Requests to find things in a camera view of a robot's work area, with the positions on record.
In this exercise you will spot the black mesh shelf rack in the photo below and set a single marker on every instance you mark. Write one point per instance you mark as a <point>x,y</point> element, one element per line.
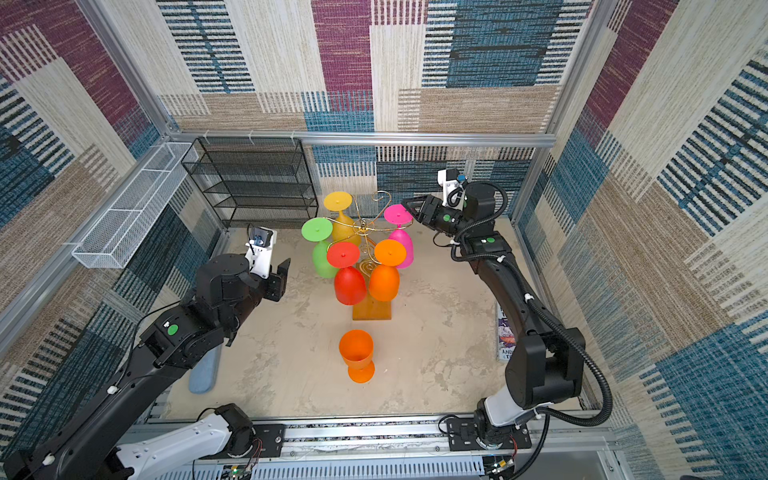
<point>254,182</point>

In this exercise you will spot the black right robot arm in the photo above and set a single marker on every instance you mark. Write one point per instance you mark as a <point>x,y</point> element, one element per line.
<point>546,366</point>

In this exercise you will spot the light blue oblong object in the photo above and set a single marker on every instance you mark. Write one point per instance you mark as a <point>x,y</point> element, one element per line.
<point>203,376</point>

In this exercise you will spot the red plastic wine glass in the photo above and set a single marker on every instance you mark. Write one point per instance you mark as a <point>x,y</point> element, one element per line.
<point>349,283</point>

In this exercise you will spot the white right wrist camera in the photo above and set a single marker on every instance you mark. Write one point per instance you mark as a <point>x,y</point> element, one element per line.
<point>452,183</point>

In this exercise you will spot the yellow plastic wine glass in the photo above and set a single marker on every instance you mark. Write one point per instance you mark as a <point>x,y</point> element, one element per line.
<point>344,228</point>

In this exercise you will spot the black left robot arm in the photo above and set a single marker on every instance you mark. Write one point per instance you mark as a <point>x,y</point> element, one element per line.
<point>210,314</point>

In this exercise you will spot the gold wire wine glass rack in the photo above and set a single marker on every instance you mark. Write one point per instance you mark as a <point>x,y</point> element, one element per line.
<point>371,231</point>

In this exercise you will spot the treehouse paperback book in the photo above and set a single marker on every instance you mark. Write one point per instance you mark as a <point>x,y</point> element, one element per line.
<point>506,340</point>

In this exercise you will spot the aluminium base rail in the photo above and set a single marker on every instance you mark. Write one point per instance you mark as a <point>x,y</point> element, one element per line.
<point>420,447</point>

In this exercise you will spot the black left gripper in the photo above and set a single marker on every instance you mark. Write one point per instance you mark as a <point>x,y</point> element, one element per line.
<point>277,283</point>

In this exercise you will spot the green plastic wine glass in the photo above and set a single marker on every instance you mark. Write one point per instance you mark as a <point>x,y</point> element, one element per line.
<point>319,231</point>

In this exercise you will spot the dark orange plastic wine glass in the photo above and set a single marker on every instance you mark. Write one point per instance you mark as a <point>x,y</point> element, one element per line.
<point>356,348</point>

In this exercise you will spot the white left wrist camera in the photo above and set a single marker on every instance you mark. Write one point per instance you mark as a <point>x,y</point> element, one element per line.
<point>260,244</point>

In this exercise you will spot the white wire wall basket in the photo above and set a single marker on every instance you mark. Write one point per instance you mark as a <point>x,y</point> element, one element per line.
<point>119,231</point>

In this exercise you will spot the light orange plastic wine glass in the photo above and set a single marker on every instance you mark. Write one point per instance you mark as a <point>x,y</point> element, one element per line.
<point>385,278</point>

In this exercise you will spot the magenta plastic wine glass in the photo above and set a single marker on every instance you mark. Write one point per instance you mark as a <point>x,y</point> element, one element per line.
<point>398,216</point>

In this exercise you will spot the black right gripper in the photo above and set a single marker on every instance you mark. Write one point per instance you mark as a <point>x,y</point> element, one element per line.
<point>428,202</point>

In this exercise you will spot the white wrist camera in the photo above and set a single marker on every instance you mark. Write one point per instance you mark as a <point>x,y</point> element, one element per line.
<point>260,244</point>
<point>452,183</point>

